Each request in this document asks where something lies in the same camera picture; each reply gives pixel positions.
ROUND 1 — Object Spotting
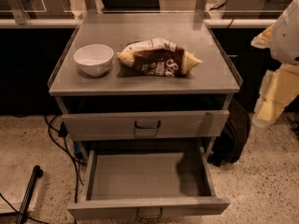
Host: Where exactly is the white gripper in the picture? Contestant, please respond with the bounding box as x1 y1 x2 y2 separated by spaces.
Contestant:
250 0 299 128

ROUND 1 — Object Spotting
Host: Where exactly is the brown chip bag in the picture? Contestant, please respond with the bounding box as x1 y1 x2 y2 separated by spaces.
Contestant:
118 37 202 77

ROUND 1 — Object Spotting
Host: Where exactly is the closed upper drawer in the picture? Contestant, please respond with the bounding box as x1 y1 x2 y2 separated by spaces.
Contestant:
63 110 229 141

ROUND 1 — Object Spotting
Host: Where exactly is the grey metal drawer cabinet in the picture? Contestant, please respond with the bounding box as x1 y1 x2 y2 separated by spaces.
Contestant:
47 12 244 161

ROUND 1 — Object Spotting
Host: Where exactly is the open middle drawer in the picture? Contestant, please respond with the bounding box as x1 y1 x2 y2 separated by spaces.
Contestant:
68 147 230 220

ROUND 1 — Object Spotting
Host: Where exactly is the black backpack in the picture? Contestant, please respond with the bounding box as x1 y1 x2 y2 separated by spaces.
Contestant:
207 99 251 167

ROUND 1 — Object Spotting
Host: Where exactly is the white ceramic bowl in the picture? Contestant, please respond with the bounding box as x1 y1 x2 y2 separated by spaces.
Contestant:
74 44 114 77

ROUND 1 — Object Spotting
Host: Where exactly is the black pole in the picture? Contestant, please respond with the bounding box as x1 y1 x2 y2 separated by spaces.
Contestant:
16 165 43 224

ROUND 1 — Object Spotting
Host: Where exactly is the black floor cable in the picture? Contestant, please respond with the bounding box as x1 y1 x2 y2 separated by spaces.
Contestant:
43 114 86 203

